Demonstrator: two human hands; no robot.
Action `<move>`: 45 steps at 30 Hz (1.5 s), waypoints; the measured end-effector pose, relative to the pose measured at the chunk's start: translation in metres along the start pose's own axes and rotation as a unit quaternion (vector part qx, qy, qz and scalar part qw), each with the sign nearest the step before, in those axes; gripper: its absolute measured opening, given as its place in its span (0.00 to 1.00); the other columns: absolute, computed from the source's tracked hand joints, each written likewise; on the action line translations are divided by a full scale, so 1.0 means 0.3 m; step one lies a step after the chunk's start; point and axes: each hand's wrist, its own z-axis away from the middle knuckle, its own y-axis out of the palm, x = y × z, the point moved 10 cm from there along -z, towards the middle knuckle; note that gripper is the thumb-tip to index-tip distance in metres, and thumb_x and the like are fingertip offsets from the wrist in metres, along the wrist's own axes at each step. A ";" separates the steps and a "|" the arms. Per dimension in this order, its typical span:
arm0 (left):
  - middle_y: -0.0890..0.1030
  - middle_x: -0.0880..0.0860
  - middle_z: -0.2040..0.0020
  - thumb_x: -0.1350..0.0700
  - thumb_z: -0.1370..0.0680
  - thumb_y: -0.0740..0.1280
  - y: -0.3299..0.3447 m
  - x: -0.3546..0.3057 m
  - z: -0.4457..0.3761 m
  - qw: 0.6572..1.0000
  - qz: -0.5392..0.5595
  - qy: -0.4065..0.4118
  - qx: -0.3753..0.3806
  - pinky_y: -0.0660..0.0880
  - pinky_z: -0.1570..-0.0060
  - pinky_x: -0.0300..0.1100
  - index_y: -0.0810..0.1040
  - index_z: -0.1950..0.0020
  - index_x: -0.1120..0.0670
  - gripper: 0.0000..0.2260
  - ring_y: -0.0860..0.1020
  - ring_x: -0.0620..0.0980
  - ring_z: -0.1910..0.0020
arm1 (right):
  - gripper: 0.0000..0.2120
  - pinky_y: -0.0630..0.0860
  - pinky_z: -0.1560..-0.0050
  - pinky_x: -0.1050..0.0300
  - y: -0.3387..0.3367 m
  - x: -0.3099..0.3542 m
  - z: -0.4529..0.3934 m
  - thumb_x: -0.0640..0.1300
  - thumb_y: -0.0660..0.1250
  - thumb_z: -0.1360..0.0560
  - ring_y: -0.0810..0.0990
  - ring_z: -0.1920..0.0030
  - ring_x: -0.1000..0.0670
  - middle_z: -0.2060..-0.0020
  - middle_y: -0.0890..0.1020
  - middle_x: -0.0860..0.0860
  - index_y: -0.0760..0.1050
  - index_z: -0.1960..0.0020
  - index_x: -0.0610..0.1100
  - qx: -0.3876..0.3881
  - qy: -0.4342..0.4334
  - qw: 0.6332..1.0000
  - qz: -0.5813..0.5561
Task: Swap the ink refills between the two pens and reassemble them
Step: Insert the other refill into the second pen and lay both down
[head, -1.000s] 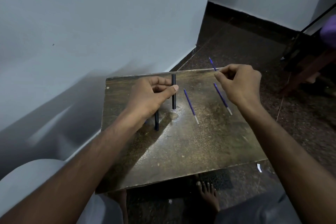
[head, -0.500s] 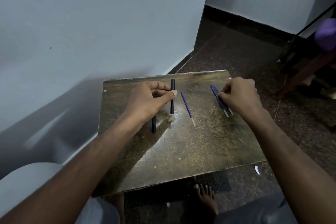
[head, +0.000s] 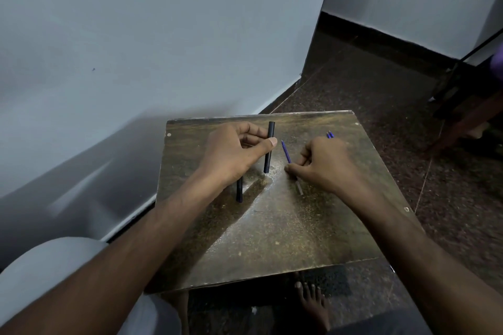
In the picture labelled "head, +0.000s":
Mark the person's left leg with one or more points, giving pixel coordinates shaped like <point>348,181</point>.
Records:
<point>43,272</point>

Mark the small wooden table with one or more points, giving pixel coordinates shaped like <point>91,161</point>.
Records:
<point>275,240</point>

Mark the person's leg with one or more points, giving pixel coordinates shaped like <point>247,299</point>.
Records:
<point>385,325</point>
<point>43,272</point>

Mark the purple cloth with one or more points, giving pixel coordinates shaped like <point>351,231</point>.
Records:
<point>498,62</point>

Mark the person's bare right foot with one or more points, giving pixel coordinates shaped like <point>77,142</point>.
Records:
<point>312,303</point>

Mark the person's left hand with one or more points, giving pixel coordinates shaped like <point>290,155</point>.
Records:
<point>232,158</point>

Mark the person's left forearm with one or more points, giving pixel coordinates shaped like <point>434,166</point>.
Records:
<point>110,264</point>

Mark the black floor mat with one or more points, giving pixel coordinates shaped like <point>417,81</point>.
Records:
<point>330,279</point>

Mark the dark wooden chair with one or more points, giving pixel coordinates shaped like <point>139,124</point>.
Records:
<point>483,44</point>
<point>471,117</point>
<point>456,91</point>

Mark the person's right leg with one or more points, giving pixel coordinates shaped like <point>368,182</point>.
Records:
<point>385,325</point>

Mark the dark blue pen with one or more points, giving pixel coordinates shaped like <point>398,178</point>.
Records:
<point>239,193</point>
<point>268,158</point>

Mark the person's right forearm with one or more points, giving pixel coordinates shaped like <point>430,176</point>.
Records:
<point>416,260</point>

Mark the person's right hand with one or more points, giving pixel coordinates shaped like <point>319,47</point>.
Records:
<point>330,166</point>

